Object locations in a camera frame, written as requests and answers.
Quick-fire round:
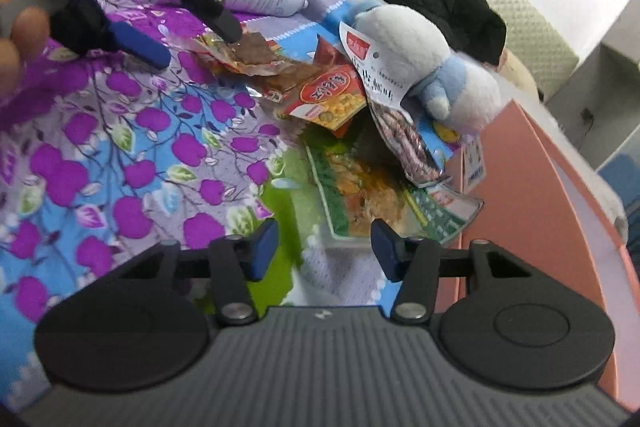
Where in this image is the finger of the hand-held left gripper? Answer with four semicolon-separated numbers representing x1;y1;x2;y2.
51;0;172;71
145;0;247;45

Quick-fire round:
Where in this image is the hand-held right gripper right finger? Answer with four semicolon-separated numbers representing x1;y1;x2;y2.
371;218;538;324

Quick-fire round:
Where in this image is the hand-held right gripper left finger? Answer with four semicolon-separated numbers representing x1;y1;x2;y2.
100;218;280;327

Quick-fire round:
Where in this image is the brown snack packet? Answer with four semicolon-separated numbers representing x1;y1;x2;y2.
194;31;302;80

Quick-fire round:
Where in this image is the green snack packet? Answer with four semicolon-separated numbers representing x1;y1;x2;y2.
304;132;485;249

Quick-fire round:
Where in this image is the pink cardboard box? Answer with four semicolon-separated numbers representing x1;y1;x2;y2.
444;99;640;408

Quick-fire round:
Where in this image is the person's left hand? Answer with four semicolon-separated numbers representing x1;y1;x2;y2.
0;0;52;95

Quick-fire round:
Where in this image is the purple floral bed sheet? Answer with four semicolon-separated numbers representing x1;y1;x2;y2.
0;0;481;408

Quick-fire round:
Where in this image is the blue snack packet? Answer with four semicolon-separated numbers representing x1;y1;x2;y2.
415;114;488;196

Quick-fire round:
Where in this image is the red and yellow snack packet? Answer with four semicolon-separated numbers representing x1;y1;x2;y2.
277;34;369;138

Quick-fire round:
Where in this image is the white red-label snack packet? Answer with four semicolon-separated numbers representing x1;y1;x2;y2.
339;21;451;188

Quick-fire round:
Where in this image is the white and blue plush toy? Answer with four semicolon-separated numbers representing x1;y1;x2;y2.
320;0;504;134

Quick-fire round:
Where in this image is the beige pillow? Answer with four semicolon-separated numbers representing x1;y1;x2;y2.
499;49;540;98

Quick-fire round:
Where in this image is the blue padded board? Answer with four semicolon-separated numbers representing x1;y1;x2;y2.
597;154;640;208

